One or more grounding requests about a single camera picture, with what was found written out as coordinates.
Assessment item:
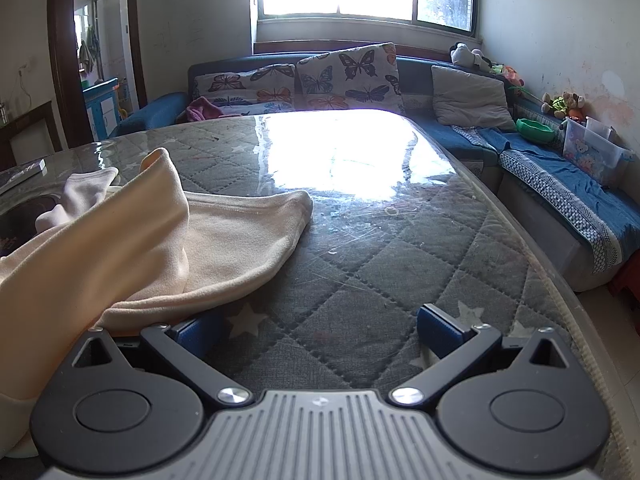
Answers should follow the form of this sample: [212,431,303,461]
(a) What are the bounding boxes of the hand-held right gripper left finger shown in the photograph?
[71,317,254,407]

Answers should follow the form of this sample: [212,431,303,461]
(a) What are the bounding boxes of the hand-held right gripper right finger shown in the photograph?
[388,303,573,407]

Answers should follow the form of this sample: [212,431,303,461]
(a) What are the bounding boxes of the cream garment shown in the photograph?
[0,147,314,458]

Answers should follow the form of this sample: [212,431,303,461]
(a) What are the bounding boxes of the blue corner sofa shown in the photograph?
[107,51,640,293]

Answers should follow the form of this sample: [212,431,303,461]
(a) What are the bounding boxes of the blue patterned sofa cover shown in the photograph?
[452,124,640,276]

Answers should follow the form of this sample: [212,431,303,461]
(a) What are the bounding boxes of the green bowl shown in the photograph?
[515,118,557,143]

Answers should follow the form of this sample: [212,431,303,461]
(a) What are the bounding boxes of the pink cloth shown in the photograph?
[176,96,227,124]

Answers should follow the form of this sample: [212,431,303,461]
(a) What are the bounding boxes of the grey cushion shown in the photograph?
[431,65,517,134]

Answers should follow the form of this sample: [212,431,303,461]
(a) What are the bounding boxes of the clear plastic storage box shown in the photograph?
[562,116,634,188]

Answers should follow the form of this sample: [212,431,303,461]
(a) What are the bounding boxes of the blue cabinet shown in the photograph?
[82,78,122,143]

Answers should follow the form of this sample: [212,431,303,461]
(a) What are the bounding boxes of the small butterfly print cushion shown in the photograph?
[192,63,297,116]

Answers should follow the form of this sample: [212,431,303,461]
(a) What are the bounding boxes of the brown plush toy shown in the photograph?
[541,91,588,122]

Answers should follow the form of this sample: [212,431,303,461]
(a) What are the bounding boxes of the colourful plush toys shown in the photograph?
[490,62,526,92]

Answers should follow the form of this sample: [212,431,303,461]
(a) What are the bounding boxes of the large butterfly print cushion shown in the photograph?
[295,42,405,113]

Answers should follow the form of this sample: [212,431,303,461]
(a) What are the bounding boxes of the dark wooden cabinet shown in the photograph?
[0,100,63,171]

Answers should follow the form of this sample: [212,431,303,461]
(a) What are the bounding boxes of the panda plush toy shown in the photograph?
[449,42,493,72]

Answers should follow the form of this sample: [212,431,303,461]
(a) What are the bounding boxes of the wooden door frame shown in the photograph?
[46,0,149,151]

